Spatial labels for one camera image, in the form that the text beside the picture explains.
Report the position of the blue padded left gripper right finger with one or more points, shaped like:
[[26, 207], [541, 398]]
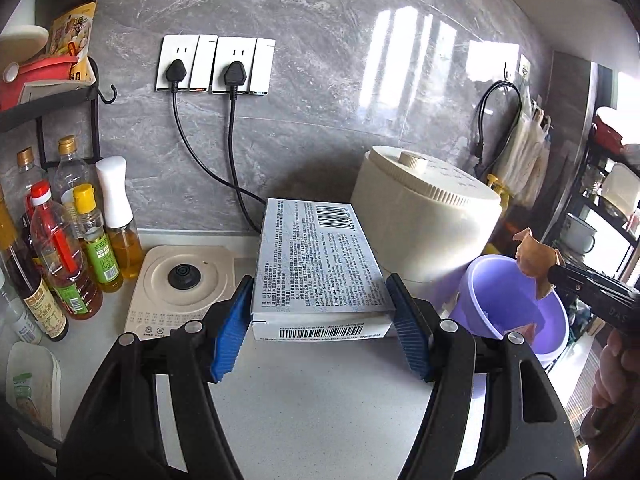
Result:
[[415, 320]]

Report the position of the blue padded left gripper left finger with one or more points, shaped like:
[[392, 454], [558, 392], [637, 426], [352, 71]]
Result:
[[231, 329]]

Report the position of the brown paper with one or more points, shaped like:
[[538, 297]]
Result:
[[535, 259]]

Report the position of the white printed cardboard box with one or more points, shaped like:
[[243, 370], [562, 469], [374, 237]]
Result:
[[316, 277]]

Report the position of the black metal kitchen rack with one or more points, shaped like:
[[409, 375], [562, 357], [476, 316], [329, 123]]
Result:
[[47, 96]]

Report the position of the person's right hand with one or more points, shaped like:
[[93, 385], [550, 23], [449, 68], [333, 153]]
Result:
[[618, 371]]

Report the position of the cream induction cooker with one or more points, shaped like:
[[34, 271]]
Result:
[[178, 284]]

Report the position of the black storage shelf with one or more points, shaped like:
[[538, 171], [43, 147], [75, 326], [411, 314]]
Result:
[[597, 225]]

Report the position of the purple plastic bucket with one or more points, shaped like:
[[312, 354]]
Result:
[[495, 297]]

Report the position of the cream air fryer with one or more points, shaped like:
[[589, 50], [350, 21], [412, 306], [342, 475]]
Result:
[[423, 218]]

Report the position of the yellow cap green label bottle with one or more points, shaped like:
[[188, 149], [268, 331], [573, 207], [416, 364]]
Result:
[[97, 244]]

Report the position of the hanging plastic bags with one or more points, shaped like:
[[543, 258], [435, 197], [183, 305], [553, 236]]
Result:
[[523, 163]]

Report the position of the dark soy sauce bottle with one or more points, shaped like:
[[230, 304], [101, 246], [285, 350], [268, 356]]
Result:
[[28, 281]]

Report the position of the white top oil sprayer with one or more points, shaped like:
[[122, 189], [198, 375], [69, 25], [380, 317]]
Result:
[[118, 216]]

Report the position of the white plastic tray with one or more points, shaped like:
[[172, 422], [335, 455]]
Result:
[[33, 385]]

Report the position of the small white cap bottle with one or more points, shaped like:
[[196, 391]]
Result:
[[16, 316]]

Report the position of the gold cap clear bottle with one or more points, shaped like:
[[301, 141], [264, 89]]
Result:
[[72, 170]]

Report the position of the red bowl on rack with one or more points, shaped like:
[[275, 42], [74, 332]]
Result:
[[16, 78]]

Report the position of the white plates on rack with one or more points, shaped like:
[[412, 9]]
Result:
[[20, 43]]

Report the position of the red handled oil bottle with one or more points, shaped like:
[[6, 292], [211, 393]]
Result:
[[61, 255]]

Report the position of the white wall socket panel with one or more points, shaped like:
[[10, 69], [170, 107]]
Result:
[[206, 58]]

